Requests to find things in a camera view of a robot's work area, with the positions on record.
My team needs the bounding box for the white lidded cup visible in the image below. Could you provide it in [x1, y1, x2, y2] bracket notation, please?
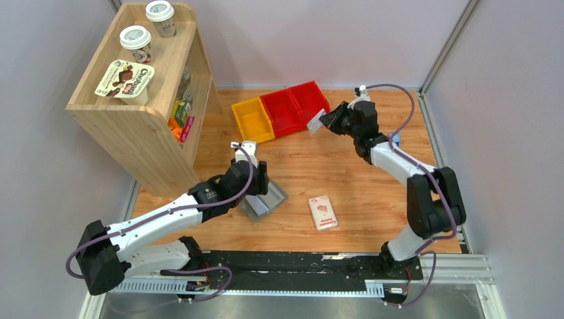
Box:
[119, 25, 152, 64]
[145, 1, 176, 38]

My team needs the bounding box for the red plastic bin right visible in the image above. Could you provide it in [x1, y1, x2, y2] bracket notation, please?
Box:
[288, 81, 330, 130]

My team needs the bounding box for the white lidded cup back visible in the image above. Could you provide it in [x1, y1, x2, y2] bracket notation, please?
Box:
[145, 1, 176, 38]

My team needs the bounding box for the pink box on shelf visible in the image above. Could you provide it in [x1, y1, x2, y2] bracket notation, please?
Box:
[179, 116, 195, 143]

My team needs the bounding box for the grey slotted cable duct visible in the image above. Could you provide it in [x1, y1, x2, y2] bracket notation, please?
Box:
[111, 277, 384, 298]

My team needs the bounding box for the clear jar on shelf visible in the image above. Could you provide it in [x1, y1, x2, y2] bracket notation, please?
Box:
[176, 65, 193, 104]

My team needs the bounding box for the grey credit card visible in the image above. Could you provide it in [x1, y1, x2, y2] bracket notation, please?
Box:
[307, 109, 326, 135]

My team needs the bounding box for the red plastic bin middle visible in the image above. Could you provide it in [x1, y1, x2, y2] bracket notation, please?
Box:
[260, 89, 305, 138]

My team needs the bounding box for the blue toothbrush package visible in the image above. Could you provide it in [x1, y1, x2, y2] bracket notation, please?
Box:
[390, 132, 400, 148]

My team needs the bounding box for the yellow plastic bin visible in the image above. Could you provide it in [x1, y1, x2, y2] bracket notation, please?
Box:
[231, 97, 275, 144]

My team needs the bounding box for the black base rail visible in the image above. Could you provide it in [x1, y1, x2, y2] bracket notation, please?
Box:
[187, 251, 423, 289]

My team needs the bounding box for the orange box on shelf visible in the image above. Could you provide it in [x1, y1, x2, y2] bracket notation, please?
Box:
[168, 117, 183, 142]

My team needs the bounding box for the green box on shelf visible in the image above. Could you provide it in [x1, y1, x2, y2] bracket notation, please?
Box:
[171, 100, 192, 128]

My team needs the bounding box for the white lidded cup front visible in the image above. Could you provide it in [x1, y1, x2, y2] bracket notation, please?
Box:
[119, 25, 152, 64]

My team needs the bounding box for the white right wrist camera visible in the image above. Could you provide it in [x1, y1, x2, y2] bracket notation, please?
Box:
[347, 85, 371, 109]

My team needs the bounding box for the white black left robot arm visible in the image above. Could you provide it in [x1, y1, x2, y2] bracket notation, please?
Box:
[69, 160, 269, 296]

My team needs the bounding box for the grey leather card holder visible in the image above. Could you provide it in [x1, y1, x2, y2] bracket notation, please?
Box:
[239, 181, 288, 222]

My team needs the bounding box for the white sponge packet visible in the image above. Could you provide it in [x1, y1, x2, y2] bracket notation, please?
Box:
[308, 195, 338, 231]

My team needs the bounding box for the wooden shelf unit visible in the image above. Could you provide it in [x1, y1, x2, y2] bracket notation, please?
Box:
[66, 2, 221, 197]

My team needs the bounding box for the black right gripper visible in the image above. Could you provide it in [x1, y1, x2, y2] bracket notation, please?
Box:
[318, 101, 360, 140]

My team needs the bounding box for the red plastic bin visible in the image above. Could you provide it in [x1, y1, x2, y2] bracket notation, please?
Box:
[260, 89, 305, 138]
[288, 81, 330, 130]

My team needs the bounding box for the Chobani yogurt cup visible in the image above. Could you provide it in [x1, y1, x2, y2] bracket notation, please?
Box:
[94, 59, 155, 106]

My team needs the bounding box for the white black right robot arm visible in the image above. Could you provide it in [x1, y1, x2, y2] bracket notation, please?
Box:
[319, 101, 467, 278]

